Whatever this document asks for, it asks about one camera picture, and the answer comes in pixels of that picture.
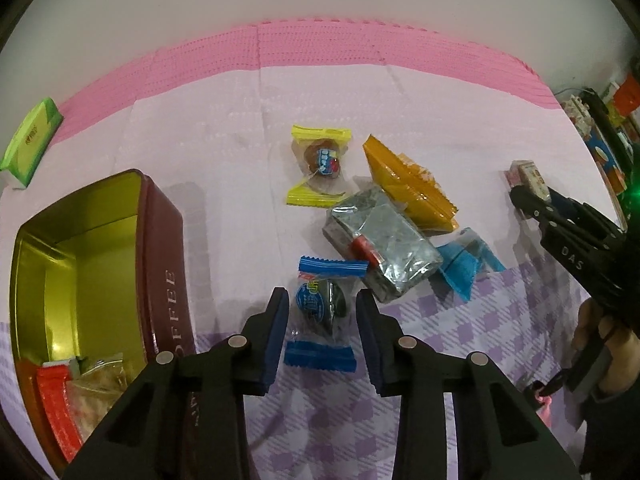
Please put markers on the green tissue pack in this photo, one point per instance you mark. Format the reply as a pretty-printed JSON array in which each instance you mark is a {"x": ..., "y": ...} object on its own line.
[{"x": 32, "y": 140}]

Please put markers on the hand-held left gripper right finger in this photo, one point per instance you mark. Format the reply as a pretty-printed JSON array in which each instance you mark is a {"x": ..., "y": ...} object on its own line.
[{"x": 367, "y": 345}]

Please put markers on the small brown cake packet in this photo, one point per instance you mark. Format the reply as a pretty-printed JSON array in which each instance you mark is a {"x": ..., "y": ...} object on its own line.
[{"x": 527, "y": 172}]

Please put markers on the silver foil packet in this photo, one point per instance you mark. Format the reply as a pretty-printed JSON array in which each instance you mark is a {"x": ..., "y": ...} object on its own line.
[{"x": 390, "y": 240}]

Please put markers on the stack of colourful boxes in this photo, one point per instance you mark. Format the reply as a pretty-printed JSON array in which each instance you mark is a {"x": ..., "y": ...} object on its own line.
[{"x": 612, "y": 130}]

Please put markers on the blue dark candy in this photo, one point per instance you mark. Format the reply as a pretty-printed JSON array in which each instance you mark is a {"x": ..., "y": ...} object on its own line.
[{"x": 317, "y": 302}]

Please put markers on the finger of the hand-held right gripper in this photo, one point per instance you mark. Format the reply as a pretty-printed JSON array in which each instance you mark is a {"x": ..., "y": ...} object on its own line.
[
  {"x": 530, "y": 205},
  {"x": 570, "y": 205}
]

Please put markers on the maroon and gold tin box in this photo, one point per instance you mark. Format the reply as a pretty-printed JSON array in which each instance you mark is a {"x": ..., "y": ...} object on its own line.
[{"x": 165, "y": 240}]

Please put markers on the orange snack packet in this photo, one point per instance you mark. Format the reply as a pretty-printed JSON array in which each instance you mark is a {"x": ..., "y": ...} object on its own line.
[{"x": 395, "y": 175}]

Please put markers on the floral ceramic teapot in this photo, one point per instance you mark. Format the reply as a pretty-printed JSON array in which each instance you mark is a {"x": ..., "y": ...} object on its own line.
[{"x": 575, "y": 117}]

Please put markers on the yellow brown candy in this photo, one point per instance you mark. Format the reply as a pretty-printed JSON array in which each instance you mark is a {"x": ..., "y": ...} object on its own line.
[{"x": 322, "y": 160}]

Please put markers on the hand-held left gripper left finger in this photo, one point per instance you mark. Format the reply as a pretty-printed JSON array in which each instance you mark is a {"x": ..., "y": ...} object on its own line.
[{"x": 277, "y": 340}]

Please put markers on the person's right hand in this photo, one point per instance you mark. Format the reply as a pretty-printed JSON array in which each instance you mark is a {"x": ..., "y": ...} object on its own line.
[{"x": 622, "y": 365}]

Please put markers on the clear peanut snack packet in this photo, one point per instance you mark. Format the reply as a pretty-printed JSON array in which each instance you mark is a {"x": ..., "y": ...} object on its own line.
[{"x": 100, "y": 390}]

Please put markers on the red snack packet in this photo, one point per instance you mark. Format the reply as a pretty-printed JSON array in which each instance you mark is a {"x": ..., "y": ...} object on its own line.
[{"x": 57, "y": 405}]

